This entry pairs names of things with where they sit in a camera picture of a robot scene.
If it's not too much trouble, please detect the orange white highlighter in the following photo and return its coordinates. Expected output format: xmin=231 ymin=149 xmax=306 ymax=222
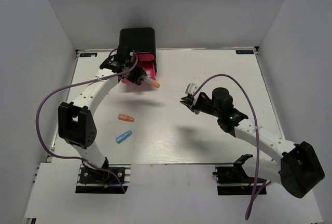
xmin=142 ymin=76 xmax=160 ymax=89

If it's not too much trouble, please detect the pink drawer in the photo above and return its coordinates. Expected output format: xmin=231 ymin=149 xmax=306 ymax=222
xmin=131 ymin=53 xmax=155 ymax=62
xmin=121 ymin=62 xmax=155 ymax=85

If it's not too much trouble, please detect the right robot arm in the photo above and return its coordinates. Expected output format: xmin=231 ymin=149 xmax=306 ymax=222
xmin=181 ymin=83 xmax=325 ymax=198

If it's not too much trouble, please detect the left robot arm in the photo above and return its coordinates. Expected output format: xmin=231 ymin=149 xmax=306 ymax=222
xmin=58 ymin=45 xmax=146 ymax=182

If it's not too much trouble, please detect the black drawer cabinet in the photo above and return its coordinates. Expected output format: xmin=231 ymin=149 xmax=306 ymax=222
xmin=119 ymin=27 xmax=157 ymax=75

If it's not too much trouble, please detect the left blue table sticker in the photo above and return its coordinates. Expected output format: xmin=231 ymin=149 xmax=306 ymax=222
xmin=79 ymin=52 xmax=98 ymax=58

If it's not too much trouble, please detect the blue table sticker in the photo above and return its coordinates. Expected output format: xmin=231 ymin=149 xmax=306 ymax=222
xmin=79 ymin=52 xmax=98 ymax=58
xmin=236 ymin=50 xmax=254 ymax=54

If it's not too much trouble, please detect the right blue table sticker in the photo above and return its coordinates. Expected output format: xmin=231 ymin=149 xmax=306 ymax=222
xmin=236 ymin=50 xmax=254 ymax=54

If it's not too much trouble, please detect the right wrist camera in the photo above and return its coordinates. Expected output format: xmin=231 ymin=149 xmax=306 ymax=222
xmin=185 ymin=83 xmax=198 ymax=99

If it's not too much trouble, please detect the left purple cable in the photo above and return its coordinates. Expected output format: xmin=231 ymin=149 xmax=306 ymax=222
xmin=35 ymin=48 xmax=140 ymax=192

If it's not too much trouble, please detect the purple cable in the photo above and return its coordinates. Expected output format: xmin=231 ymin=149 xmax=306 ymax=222
xmin=35 ymin=48 xmax=140 ymax=192
xmin=191 ymin=73 xmax=272 ymax=221

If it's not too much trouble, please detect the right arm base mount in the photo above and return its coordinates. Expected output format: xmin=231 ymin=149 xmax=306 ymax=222
xmin=212 ymin=154 xmax=254 ymax=196

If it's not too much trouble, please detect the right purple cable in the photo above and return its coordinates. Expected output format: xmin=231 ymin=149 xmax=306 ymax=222
xmin=191 ymin=73 xmax=272 ymax=221

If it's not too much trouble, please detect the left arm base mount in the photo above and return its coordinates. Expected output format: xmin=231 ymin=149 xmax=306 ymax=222
xmin=75 ymin=165 xmax=131 ymax=194

